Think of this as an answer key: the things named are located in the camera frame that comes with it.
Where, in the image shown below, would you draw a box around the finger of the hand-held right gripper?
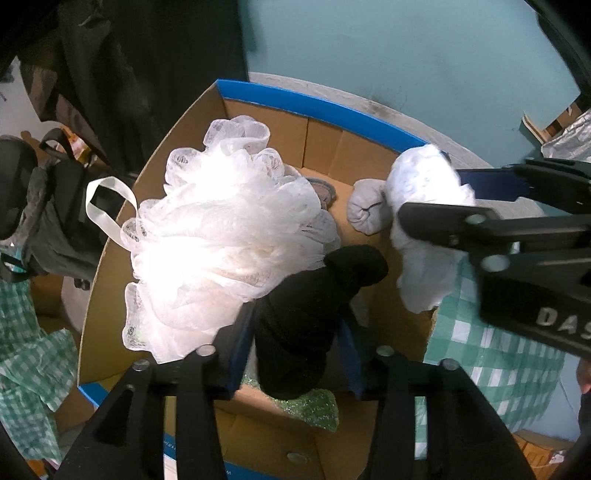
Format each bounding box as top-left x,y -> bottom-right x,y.
455,158 -> 591,217
398,202 -> 591,254

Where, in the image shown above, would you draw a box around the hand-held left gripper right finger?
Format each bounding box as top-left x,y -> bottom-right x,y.
339,318 -> 539,480

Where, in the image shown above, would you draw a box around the green glitter sponge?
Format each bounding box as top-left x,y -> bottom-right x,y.
240,369 -> 340,432

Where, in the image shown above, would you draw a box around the open brown cardboard box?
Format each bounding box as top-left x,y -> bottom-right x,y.
522,92 -> 591,144

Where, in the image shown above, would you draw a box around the blue cardboard box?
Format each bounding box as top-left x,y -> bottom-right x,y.
76,79 -> 462,480

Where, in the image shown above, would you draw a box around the black bag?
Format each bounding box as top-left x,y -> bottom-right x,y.
9,129 -> 114,289

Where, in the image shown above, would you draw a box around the green checked tablecloth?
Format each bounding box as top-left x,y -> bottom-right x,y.
413,249 -> 568,462

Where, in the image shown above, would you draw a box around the crumpled green checked cloth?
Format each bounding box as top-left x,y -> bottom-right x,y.
0,277 -> 79,464

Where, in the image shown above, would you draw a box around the hanging dark clothes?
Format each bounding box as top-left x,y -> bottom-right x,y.
0,0 -> 250,176

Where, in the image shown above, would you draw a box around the grey cloth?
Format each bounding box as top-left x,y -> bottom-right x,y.
295,166 -> 338,210

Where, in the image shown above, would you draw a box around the light grey rolled sock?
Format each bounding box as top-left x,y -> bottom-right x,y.
347,179 -> 393,236

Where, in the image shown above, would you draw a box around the white cloth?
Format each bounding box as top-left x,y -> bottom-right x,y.
387,144 -> 478,313

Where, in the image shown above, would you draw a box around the orange packet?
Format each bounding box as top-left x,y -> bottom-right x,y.
65,131 -> 93,162

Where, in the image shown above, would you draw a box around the black office chair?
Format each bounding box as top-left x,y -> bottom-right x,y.
0,136 -> 40,241

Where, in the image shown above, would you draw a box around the white mesh bath pouf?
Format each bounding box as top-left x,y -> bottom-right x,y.
85,115 -> 342,365

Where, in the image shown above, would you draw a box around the black sock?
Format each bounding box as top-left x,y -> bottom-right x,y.
254,244 -> 389,401

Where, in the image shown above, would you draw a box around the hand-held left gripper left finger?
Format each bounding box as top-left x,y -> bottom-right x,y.
53,300 -> 257,480

